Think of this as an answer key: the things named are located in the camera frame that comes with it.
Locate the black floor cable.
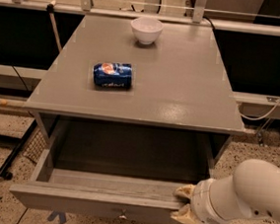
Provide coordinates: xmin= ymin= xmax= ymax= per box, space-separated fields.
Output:
xmin=15 ymin=206 xmax=29 ymax=224

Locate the grey drawer cabinet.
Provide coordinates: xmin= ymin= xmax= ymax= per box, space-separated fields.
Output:
xmin=26 ymin=15 xmax=244 ymax=161

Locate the blue crushed soda can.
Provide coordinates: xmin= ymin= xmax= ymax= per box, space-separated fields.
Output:
xmin=93 ymin=62 xmax=133 ymax=89

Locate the white bowl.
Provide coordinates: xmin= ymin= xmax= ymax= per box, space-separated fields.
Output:
xmin=130 ymin=17 xmax=163 ymax=44

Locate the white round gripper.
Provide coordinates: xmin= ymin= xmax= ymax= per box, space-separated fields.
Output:
xmin=171 ymin=179 xmax=229 ymax=224

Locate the black metal floor bar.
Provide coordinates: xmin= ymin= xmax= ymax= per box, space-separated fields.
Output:
xmin=0 ymin=120 xmax=36 ymax=181

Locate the grey top drawer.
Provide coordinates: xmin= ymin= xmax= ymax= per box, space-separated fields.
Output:
xmin=7 ymin=115 xmax=219 ymax=224

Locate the blue tape cross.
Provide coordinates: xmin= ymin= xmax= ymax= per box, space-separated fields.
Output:
xmin=47 ymin=211 xmax=67 ymax=224

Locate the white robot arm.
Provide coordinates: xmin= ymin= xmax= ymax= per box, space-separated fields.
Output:
xmin=171 ymin=159 xmax=280 ymax=224

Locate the wire mesh basket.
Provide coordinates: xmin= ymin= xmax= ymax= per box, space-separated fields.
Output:
xmin=23 ymin=128 xmax=47 ymax=164

